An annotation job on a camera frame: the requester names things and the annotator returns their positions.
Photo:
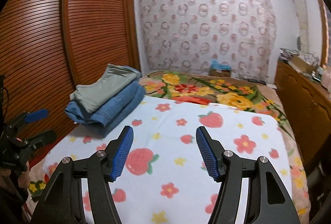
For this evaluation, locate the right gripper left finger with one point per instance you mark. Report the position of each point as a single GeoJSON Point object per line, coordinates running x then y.
{"type": "Point", "coordinates": [62, 199]}

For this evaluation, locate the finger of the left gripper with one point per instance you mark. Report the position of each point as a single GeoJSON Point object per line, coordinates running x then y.
{"type": "Point", "coordinates": [28, 117]}
{"type": "Point", "coordinates": [38, 141]}

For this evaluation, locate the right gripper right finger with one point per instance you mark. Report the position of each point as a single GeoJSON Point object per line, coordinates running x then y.
{"type": "Point", "coordinates": [267, 201]}

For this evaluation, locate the grey-green pants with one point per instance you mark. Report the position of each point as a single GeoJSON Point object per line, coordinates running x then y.
{"type": "Point", "coordinates": [114, 79]}

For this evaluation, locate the person's left hand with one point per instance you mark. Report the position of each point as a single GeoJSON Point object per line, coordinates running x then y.
{"type": "Point", "coordinates": [14, 180]}

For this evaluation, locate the folded blue jeans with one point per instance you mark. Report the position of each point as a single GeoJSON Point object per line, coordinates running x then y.
{"type": "Point", "coordinates": [111, 113]}

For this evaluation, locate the brown louvered wardrobe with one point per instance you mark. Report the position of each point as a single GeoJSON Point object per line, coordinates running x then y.
{"type": "Point", "coordinates": [48, 47]}

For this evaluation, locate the wooden sideboard cabinet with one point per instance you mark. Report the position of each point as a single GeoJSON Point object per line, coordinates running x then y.
{"type": "Point", "coordinates": [307, 106]}

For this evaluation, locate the colourful floral bed cover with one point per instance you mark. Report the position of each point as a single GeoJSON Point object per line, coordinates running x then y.
{"type": "Point", "coordinates": [204, 91]}

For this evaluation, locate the pink container on cabinet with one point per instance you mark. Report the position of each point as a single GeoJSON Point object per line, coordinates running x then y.
{"type": "Point", "coordinates": [325, 80]}

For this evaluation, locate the cardboard box on cabinet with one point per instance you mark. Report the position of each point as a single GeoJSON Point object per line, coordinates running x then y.
{"type": "Point", "coordinates": [301, 66]}

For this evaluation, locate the blue item on box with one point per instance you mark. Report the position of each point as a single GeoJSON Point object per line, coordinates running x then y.
{"type": "Point", "coordinates": [219, 70]}

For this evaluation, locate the patterned lace curtain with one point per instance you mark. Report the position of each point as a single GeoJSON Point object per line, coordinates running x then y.
{"type": "Point", "coordinates": [189, 35]}

